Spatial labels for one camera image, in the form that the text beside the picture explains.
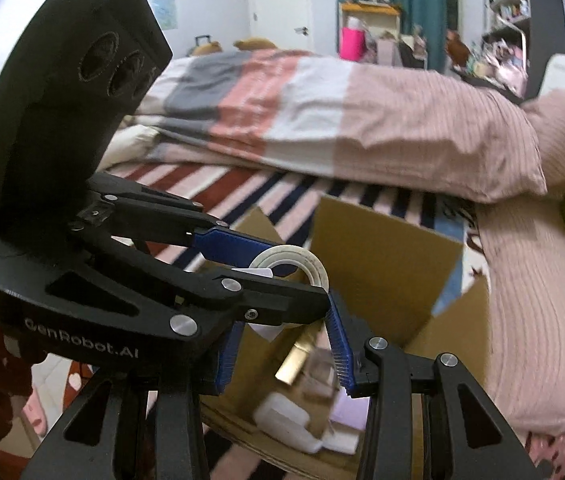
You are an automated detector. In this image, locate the bright pink bag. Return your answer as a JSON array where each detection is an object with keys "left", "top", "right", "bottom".
[{"left": 340, "top": 27, "right": 366, "bottom": 59}]

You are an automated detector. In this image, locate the yellow white shelf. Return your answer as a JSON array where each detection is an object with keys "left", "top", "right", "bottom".
[{"left": 339, "top": 2, "right": 404, "bottom": 62}]

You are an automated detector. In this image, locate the cream fluffy blanket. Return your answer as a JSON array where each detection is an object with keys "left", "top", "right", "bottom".
[{"left": 98, "top": 116, "right": 164, "bottom": 171}]

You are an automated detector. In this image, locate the white earbuds case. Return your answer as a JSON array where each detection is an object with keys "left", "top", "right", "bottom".
[{"left": 253, "top": 392, "right": 314, "bottom": 454}]

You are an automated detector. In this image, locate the blue wall poster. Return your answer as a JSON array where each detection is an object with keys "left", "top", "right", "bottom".
[{"left": 152, "top": 0, "right": 178, "bottom": 31}]

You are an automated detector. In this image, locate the polka dot bed sheet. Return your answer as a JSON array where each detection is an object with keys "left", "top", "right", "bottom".
[{"left": 523, "top": 417, "right": 565, "bottom": 473}]

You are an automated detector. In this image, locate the gold stick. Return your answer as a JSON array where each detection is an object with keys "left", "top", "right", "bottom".
[{"left": 274, "top": 332, "right": 322, "bottom": 387}]

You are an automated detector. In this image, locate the brown cardboard box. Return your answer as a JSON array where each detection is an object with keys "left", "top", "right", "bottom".
[{"left": 199, "top": 195, "right": 492, "bottom": 480}]

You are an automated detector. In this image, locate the dark tall bookshelf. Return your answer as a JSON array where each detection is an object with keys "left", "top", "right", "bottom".
[{"left": 481, "top": 0, "right": 564, "bottom": 102}]

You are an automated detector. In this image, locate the white door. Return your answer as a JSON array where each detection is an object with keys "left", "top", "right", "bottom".
[{"left": 246, "top": 0, "right": 314, "bottom": 54}]

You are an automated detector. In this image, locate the teal curtain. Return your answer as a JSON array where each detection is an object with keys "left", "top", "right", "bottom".
[{"left": 337, "top": 0, "right": 449, "bottom": 69}]

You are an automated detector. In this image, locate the dark suitcase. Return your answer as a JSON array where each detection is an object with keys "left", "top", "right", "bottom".
[{"left": 187, "top": 34, "right": 214, "bottom": 57}]

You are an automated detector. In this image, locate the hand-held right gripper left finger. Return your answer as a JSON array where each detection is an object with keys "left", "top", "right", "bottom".
[{"left": 22, "top": 320, "right": 248, "bottom": 480}]

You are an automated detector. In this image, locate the brown plush animal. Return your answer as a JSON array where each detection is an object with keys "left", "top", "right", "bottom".
[{"left": 445, "top": 29, "right": 472, "bottom": 69}]

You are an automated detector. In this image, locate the light purple box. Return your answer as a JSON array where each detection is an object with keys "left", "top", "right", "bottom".
[{"left": 329, "top": 394, "right": 369, "bottom": 432}]

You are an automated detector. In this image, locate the clear tape roll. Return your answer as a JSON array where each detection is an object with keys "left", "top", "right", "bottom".
[{"left": 247, "top": 244, "right": 332, "bottom": 341}]

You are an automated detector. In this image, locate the striped pink grey duvet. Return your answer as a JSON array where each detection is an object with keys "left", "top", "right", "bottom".
[{"left": 112, "top": 49, "right": 548, "bottom": 205}]

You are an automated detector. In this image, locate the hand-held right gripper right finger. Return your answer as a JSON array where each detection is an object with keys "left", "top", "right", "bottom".
[{"left": 327, "top": 294, "right": 543, "bottom": 480}]

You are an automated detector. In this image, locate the pink striped quilt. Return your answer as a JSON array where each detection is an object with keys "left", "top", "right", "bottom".
[{"left": 475, "top": 187, "right": 565, "bottom": 436}]

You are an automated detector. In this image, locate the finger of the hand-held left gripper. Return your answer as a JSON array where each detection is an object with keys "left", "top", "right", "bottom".
[
  {"left": 70, "top": 172, "right": 276, "bottom": 269},
  {"left": 161, "top": 267, "right": 332, "bottom": 331}
]

